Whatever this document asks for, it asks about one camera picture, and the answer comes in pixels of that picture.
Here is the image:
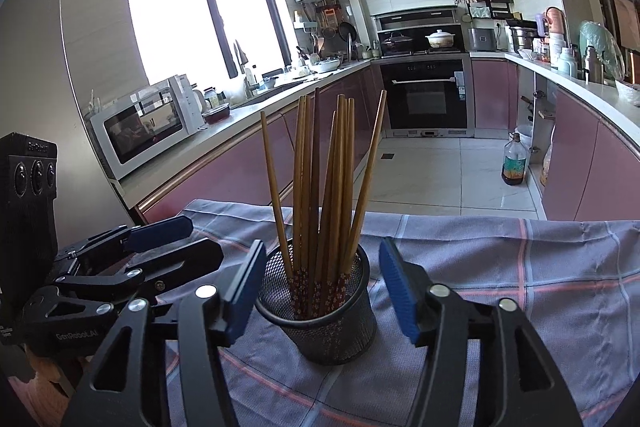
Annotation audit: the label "stainless steel stock pot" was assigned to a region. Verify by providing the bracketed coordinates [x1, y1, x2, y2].
[507, 24, 541, 52]

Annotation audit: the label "black built-in oven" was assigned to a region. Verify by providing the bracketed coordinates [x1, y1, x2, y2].
[378, 55, 475, 138]

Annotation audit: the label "white bowl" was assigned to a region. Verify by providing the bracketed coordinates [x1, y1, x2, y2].
[615, 79, 640, 102]

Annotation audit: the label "grey refrigerator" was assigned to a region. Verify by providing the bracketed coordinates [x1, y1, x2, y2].
[0, 0, 88, 248]

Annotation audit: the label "blue-grey plaid tablecloth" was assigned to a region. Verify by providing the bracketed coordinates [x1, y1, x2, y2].
[165, 199, 640, 427]

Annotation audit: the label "black range hood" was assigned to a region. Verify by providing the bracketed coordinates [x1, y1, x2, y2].
[372, 7, 461, 32]

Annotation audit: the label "black lidded cooking pot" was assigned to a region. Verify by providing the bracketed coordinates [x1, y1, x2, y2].
[380, 32, 415, 56]

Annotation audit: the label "bunch of wooden chopsticks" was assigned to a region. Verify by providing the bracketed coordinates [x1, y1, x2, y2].
[260, 88, 388, 320]

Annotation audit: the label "steel thermos flask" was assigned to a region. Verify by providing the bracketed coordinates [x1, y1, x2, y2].
[584, 46, 605, 84]

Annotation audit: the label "pale plastic jug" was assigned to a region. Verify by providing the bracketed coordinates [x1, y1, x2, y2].
[557, 47, 576, 78]

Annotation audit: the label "steel sink faucet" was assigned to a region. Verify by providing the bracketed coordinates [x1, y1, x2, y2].
[234, 39, 256, 100]

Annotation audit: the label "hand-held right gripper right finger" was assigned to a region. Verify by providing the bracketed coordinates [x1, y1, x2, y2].
[378, 237, 586, 427]

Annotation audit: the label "cooking oil bottle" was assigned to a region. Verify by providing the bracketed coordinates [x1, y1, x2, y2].
[501, 132, 530, 186]

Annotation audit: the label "pink kitchen base cabinets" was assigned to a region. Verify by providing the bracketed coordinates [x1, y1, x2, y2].
[470, 57, 640, 223]
[135, 64, 386, 225]

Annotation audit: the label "framed wall picture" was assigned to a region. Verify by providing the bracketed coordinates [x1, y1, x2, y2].
[612, 0, 640, 50]

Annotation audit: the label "dark red lidded container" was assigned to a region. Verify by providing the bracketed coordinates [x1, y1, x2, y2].
[202, 103, 231, 125]

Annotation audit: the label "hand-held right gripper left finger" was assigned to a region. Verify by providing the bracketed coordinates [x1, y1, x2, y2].
[60, 239, 267, 427]

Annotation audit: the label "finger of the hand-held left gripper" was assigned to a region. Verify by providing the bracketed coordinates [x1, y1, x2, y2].
[47, 238, 225, 308]
[54, 215, 195, 275]

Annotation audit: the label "mint green wrapped appliance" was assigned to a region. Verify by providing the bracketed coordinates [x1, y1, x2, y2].
[579, 21, 623, 82]

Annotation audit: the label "kitchen window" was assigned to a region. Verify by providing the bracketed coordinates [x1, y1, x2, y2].
[122, 0, 293, 88]

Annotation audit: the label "person's left hand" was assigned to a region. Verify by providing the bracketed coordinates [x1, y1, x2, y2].
[7, 354, 81, 418]

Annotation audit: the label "white casserole pot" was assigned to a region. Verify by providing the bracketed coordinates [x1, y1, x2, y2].
[425, 29, 457, 50]

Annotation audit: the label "white microwave oven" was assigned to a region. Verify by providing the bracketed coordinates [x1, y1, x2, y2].
[89, 74, 207, 181]

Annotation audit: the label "stainless kitchen sink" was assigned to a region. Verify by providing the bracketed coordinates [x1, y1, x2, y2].
[232, 82, 301, 108]

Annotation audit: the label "black mesh pen holder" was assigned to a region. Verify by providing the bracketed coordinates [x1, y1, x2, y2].
[254, 243, 378, 365]

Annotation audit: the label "grey rice cooker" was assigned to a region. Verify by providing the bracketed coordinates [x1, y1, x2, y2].
[468, 27, 498, 52]

